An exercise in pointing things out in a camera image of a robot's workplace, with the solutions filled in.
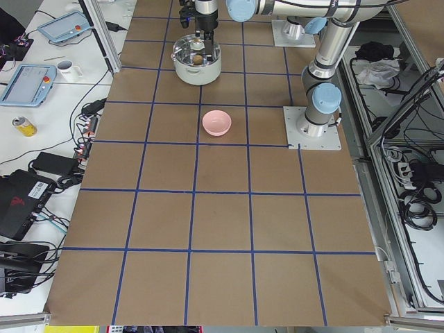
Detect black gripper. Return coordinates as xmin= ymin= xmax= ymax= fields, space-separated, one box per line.
xmin=179 ymin=0 xmax=218 ymax=61

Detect glass pot lid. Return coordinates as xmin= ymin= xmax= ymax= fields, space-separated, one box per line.
xmin=171 ymin=34 xmax=221 ymax=67

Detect pale green electric pot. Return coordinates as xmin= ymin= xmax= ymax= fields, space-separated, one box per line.
xmin=173 ymin=56 xmax=221 ymax=85

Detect pink bowl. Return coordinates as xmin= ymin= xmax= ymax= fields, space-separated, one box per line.
xmin=202 ymin=110 xmax=232 ymax=137

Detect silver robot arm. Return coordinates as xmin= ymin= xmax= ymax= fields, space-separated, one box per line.
xmin=282 ymin=16 xmax=327 ymax=40
xmin=225 ymin=1 xmax=391 ymax=137

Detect power strip with plugs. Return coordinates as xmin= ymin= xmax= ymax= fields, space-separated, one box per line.
xmin=74 ymin=115 xmax=100 ymax=162

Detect white mug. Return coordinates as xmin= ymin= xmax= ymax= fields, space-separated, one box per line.
xmin=56 ymin=60 xmax=83 ymax=83

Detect upper teach pendant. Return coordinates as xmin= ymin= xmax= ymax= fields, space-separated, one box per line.
xmin=37 ymin=10 xmax=91 ymax=43

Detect teach pendant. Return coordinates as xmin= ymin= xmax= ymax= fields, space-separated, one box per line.
xmin=1 ymin=64 xmax=57 ymax=107
xmin=37 ymin=10 xmax=91 ymax=43

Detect black cloth bundle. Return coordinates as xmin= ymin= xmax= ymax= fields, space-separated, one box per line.
xmin=355 ymin=42 xmax=394 ymax=62

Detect lower teach pendant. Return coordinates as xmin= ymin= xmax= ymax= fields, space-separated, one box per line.
xmin=1 ymin=64 xmax=57 ymax=107

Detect white crumpled cloth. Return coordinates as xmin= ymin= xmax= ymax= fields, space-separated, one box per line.
xmin=357 ymin=60 xmax=400 ymax=89

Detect yellow drink can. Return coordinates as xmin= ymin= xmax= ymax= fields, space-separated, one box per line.
xmin=12 ymin=117 xmax=37 ymax=137

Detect black power adapter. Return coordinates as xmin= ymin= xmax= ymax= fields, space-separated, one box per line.
xmin=28 ymin=152 xmax=79 ymax=176

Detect black mini computer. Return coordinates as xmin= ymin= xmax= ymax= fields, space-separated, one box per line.
xmin=1 ymin=169 xmax=56 ymax=241

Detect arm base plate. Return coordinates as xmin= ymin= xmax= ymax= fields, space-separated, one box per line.
xmin=283 ymin=106 xmax=342 ymax=151
xmin=271 ymin=19 xmax=316 ymax=48

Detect aluminium frame post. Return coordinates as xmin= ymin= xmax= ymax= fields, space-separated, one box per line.
xmin=78 ymin=0 xmax=121 ymax=76

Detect aluminium side frame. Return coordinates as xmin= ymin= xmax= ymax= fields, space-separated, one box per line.
xmin=340 ymin=1 xmax=443 ymax=323

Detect coiled black cables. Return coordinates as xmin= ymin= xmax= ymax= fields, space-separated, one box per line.
xmin=397 ymin=187 xmax=440 ymax=232

